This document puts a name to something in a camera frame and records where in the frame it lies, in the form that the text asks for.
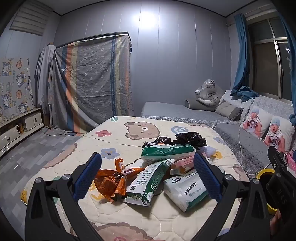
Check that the small black plastic bag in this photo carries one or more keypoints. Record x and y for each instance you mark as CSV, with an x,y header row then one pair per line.
x,y
161,140

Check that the cream bear print blanket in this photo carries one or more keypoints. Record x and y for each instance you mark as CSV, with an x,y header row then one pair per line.
x,y
115,143

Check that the pink cloth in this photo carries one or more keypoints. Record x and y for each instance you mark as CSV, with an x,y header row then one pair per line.
x,y
290,162

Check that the orange snack wrapper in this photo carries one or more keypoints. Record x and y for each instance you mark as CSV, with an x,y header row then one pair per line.
x,y
120,165
106,183

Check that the small cardboard box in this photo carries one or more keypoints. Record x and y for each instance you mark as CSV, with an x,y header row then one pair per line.
x,y
182,171

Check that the white tissue packet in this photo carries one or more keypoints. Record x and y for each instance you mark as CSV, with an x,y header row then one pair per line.
x,y
185,192

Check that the striped grey sheet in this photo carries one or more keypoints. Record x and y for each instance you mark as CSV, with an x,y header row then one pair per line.
x,y
92,81

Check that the white low cabinet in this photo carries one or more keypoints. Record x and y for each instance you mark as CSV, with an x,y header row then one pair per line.
x,y
11,136

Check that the grey square cushion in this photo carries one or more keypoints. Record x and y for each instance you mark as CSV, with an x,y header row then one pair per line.
x,y
227,111

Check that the baby print pillow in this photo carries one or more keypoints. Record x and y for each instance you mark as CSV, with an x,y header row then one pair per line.
x,y
277,134
254,121

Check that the metal frame window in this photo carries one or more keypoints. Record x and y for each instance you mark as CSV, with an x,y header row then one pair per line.
x,y
263,64

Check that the grey quilted sofa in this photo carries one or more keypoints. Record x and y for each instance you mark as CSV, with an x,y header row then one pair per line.
x,y
231,136

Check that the plain grey hanging cloth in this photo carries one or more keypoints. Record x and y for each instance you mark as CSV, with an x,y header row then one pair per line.
x,y
44,76

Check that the pink box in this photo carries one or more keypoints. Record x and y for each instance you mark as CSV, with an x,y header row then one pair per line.
x,y
185,161

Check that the yellow-rimmed black trash bin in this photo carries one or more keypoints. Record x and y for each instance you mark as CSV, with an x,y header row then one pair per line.
x,y
266,172

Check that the green white packet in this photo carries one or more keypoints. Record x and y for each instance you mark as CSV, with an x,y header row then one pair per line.
x,y
166,153
148,183

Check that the large black plastic bag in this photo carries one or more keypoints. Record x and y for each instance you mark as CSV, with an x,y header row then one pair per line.
x,y
189,139

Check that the cartoon print cloth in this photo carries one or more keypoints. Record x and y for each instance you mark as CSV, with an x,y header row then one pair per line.
x,y
13,85

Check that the person's right hand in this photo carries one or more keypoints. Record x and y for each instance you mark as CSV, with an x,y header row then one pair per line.
x,y
276,220

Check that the white plastic wrapper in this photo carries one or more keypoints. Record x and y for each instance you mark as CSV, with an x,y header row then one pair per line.
x,y
208,151

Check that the grey sofa bed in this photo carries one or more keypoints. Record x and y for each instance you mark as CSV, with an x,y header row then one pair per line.
x,y
173,110

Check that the white tiger plush toy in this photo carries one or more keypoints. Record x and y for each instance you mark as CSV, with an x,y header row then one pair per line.
x,y
208,95

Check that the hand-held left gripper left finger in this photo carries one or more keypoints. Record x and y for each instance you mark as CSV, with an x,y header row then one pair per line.
x,y
89,176

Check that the grey window blind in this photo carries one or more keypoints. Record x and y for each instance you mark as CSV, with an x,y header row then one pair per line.
x,y
30,19

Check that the blue curtain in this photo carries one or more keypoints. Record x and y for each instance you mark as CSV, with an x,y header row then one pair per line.
x,y
292,69
241,58

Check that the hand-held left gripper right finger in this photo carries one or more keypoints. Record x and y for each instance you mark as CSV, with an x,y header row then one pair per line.
x,y
205,176

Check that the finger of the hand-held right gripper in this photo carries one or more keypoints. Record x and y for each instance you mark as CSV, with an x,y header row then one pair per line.
x,y
277,160

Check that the grey bolster pillow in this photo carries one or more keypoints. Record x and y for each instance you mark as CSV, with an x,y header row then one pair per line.
x,y
196,105

